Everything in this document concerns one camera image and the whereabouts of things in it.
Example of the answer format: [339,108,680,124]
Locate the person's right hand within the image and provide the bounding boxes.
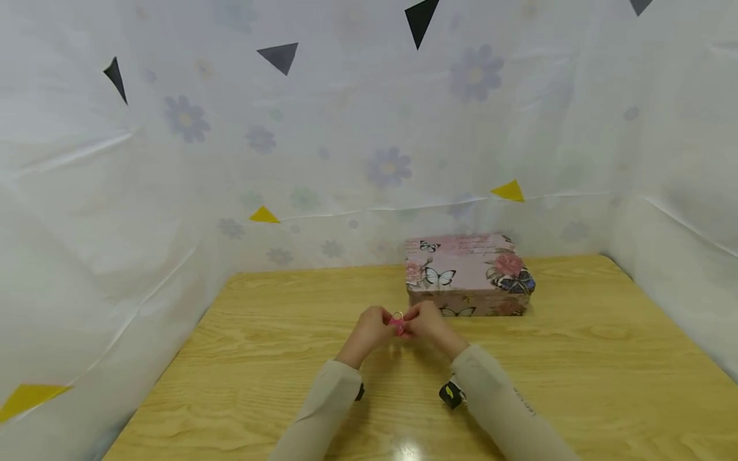
[401,300,470,360]

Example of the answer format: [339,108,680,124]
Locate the person's left hand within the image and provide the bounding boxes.
[336,305,398,370]

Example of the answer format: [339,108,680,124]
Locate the person's right forearm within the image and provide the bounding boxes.
[450,344,581,461]

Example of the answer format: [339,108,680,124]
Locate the person's left forearm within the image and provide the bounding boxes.
[268,359,364,461]

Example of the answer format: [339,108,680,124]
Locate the pink butterfly print box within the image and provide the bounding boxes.
[404,233,536,318]

